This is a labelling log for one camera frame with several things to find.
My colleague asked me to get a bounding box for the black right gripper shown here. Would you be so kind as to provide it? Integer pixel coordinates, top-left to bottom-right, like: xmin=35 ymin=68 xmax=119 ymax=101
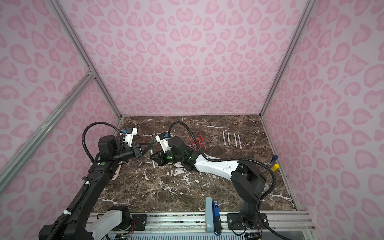
xmin=148 ymin=148 xmax=185 ymax=166

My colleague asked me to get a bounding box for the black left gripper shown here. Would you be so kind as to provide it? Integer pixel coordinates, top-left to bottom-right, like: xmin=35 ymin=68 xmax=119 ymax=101
xmin=112 ymin=142 xmax=153 ymax=164

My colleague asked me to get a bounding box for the brown cap marker pen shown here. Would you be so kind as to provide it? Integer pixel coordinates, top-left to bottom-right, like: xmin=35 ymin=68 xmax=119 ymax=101
xmin=238 ymin=135 xmax=243 ymax=150

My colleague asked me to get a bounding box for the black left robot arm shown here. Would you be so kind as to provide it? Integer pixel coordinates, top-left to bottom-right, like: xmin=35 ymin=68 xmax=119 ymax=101
xmin=39 ymin=122 xmax=154 ymax=240

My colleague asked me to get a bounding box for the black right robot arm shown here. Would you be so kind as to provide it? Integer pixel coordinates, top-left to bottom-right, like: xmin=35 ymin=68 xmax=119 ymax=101
xmin=151 ymin=132 xmax=277 ymax=230

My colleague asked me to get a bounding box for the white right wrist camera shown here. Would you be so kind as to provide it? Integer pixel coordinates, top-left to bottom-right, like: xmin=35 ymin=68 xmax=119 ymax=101
xmin=156 ymin=133 xmax=171 ymax=153

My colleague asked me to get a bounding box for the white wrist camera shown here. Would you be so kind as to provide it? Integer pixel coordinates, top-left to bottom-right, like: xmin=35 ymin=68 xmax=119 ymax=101
xmin=156 ymin=133 xmax=171 ymax=153
xmin=120 ymin=128 xmax=138 ymax=147

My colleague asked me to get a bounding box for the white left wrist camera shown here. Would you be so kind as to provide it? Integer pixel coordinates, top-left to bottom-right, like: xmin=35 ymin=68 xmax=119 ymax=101
xmin=120 ymin=128 xmax=138 ymax=147

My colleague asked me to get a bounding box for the aluminium front rail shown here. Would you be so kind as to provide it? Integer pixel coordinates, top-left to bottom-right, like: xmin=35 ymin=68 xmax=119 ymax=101
xmin=56 ymin=210 xmax=316 ymax=238

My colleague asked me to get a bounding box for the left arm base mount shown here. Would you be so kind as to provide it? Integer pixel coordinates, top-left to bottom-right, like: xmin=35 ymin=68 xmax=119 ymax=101
xmin=106 ymin=206 xmax=148 ymax=232

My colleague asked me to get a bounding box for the light blue rail bracket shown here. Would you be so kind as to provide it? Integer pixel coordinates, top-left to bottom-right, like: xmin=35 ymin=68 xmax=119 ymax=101
xmin=205 ymin=197 xmax=214 ymax=234

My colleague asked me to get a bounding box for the blue device on rail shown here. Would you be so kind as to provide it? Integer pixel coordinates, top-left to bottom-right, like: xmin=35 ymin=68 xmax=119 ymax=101
xmin=212 ymin=200 xmax=222 ymax=236

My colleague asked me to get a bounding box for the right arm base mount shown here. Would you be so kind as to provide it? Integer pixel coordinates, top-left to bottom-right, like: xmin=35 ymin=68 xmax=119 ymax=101
xmin=226 ymin=213 xmax=269 ymax=230

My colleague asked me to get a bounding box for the aluminium frame diagonal bar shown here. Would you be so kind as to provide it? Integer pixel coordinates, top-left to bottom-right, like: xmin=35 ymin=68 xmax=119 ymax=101
xmin=1 ymin=72 xmax=95 ymax=193

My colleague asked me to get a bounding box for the yellow marker by wall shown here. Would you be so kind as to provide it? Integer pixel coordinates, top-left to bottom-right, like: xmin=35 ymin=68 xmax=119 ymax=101
xmin=271 ymin=164 xmax=280 ymax=173

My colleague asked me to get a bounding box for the left corner frame post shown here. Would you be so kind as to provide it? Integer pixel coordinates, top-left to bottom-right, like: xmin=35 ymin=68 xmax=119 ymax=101
xmin=47 ymin=0 xmax=123 ymax=119

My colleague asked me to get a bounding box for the corner frame post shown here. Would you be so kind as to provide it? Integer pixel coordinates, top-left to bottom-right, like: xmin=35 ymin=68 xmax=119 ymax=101
xmin=259 ymin=0 xmax=319 ymax=119
xmin=47 ymin=0 xmax=123 ymax=119

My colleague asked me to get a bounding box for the right corner frame post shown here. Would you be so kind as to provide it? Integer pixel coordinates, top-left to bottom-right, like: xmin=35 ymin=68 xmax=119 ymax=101
xmin=259 ymin=0 xmax=319 ymax=119

